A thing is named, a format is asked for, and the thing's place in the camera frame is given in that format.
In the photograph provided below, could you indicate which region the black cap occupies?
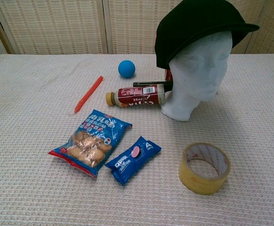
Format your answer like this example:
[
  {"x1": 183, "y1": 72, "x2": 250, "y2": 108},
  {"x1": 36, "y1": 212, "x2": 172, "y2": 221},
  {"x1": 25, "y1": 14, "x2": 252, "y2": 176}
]
[{"x1": 155, "y1": 0, "x2": 260, "y2": 70}]

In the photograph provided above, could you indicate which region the white foam mannequin head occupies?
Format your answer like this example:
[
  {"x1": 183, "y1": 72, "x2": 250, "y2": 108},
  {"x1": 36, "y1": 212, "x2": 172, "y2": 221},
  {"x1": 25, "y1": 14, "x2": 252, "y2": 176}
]
[{"x1": 161, "y1": 31, "x2": 233, "y2": 122}]

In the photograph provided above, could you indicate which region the coffee bottle with red label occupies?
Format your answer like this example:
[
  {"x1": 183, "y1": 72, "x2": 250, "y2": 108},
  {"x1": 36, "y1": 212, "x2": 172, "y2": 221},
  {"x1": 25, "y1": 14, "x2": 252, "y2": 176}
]
[{"x1": 105, "y1": 84, "x2": 167, "y2": 109}]

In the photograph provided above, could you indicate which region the black pen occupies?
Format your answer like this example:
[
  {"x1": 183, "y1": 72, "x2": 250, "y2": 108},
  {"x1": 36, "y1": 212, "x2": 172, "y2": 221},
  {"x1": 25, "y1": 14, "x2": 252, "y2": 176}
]
[{"x1": 133, "y1": 81, "x2": 174, "y2": 88}]

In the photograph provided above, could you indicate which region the blue ball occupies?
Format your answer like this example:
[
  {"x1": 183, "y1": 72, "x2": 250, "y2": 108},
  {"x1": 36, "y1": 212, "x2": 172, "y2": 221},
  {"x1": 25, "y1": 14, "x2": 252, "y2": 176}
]
[{"x1": 117, "y1": 60, "x2": 136, "y2": 79}]

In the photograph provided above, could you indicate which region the blue Oreo cookie pack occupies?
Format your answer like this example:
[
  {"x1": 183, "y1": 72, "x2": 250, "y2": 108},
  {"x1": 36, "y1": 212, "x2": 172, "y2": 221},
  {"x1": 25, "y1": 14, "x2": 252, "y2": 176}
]
[{"x1": 104, "y1": 136, "x2": 163, "y2": 187}]

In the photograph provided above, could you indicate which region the red can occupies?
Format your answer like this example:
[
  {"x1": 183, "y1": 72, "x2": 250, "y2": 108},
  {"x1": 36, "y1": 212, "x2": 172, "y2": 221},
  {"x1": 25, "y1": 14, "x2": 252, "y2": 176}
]
[{"x1": 164, "y1": 68, "x2": 173, "y2": 82}]

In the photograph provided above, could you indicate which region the orange marker pen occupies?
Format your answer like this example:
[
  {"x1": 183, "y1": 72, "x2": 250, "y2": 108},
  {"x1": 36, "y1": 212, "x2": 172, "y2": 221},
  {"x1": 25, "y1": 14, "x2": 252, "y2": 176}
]
[{"x1": 74, "y1": 75, "x2": 104, "y2": 115}]

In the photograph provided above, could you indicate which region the blue biscuit snack bag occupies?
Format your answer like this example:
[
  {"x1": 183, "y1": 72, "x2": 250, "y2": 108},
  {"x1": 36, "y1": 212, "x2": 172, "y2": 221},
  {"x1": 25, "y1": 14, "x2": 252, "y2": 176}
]
[{"x1": 48, "y1": 109, "x2": 133, "y2": 178}]

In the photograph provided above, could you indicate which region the yellow packing tape roll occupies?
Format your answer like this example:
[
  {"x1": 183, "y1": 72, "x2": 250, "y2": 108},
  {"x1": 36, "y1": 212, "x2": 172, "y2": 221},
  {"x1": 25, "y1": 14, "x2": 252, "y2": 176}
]
[{"x1": 179, "y1": 142, "x2": 231, "y2": 196}]

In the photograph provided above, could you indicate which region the woven folding screen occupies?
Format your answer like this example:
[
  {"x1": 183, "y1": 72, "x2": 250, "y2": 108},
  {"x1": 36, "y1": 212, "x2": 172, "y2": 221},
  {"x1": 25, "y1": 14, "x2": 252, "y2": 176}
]
[{"x1": 0, "y1": 0, "x2": 274, "y2": 57}]

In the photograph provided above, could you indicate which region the woven tablecloth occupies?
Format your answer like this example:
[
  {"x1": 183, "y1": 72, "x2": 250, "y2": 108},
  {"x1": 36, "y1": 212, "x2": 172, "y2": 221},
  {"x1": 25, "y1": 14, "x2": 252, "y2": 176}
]
[{"x1": 0, "y1": 53, "x2": 274, "y2": 226}]

